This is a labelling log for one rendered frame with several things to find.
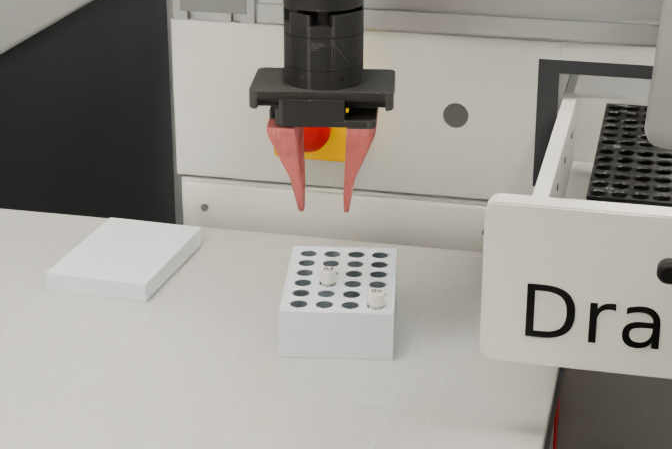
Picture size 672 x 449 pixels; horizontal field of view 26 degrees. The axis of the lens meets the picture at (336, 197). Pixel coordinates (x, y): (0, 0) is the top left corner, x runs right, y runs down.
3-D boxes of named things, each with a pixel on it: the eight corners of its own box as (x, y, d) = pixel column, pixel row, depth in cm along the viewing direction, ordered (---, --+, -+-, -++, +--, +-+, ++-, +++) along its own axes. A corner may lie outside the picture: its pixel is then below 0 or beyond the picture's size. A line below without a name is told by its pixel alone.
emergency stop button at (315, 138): (327, 156, 121) (327, 110, 119) (281, 152, 122) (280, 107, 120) (336, 145, 124) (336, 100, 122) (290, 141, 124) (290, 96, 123)
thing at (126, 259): (145, 302, 116) (144, 283, 116) (46, 290, 119) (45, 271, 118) (202, 243, 128) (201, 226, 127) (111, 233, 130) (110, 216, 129)
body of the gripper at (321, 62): (259, 91, 109) (257, -7, 106) (395, 93, 108) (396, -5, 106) (248, 116, 103) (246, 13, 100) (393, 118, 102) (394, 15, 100)
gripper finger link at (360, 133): (284, 193, 112) (283, 74, 109) (377, 195, 111) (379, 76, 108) (275, 224, 105) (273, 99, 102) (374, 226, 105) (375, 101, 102)
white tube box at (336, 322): (393, 360, 107) (393, 313, 106) (279, 357, 108) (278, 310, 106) (396, 290, 119) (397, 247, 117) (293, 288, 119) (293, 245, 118)
